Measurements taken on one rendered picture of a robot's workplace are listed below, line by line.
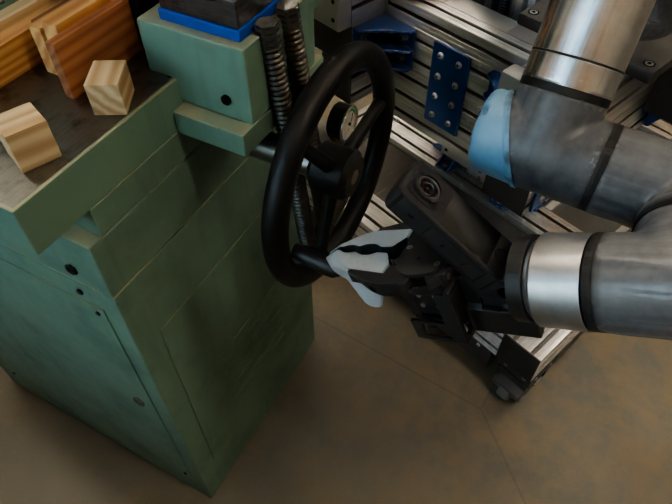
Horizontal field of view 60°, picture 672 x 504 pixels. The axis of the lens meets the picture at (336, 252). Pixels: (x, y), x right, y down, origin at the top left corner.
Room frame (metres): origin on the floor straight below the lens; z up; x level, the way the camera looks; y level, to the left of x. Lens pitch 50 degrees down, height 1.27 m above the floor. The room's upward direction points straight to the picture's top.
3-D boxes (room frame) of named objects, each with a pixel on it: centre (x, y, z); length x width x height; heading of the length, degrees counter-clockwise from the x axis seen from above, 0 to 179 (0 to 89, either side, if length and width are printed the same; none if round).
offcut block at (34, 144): (0.43, 0.29, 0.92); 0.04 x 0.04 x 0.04; 41
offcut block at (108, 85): (0.51, 0.23, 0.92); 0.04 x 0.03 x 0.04; 2
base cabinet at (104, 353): (0.72, 0.41, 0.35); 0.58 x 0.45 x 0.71; 62
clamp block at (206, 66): (0.61, 0.12, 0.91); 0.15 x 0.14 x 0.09; 152
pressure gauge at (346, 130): (0.80, -0.01, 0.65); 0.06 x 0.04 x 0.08; 152
